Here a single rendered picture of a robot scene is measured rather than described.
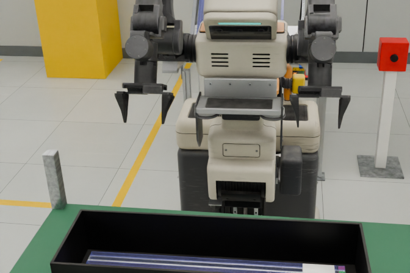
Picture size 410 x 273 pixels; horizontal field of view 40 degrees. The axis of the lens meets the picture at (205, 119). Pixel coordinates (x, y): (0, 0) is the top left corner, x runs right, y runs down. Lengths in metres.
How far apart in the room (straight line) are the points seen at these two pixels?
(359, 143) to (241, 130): 1.97
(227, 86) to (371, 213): 1.55
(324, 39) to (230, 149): 0.66
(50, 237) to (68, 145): 2.49
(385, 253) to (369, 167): 2.19
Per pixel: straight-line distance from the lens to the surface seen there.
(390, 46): 3.14
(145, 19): 1.43
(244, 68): 1.72
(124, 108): 1.43
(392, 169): 3.47
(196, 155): 2.17
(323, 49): 1.31
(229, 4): 1.62
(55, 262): 1.10
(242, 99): 1.73
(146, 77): 1.41
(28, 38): 5.60
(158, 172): 3.39
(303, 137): 2.10
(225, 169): 1.84
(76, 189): 3.33
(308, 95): 1.41
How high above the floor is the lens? 1.73
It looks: 26 degrees down
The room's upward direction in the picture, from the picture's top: 2 degrees counter-clockwise
